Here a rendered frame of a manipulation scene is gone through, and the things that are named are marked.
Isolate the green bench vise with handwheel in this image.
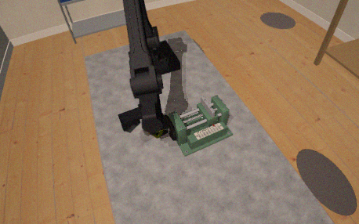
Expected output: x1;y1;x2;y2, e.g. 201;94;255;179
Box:
162;95;233;156

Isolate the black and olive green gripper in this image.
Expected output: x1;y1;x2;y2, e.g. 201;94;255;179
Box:
148;112;169;138

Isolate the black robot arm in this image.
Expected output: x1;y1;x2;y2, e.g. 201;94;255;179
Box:
118;0;167;133

